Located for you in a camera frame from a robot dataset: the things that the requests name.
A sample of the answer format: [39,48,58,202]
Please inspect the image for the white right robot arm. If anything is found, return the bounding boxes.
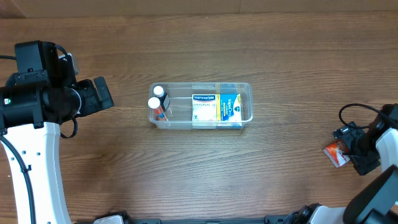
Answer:
[284,104,397,223]

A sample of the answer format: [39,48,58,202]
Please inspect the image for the orange blue tube white cap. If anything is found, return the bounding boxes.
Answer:
[148,97,167,121]

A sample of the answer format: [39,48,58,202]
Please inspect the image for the dark bottle with white cap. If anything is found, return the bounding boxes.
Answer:
[153,85,170,111]

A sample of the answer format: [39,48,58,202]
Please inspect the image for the red white sachet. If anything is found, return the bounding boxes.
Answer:
[323,140,350,167]

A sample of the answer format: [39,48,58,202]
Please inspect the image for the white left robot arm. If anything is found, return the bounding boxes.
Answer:
[1,40,114,224]

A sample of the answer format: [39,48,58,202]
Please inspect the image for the blue yellow lozenge box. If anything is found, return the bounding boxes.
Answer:
[220,94,242,122]

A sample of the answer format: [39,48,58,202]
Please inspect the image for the clear plastic container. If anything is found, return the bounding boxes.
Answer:
[148,82,254,129]

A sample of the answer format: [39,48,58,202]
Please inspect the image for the white plaster box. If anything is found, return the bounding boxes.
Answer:
[192,94,221,121]

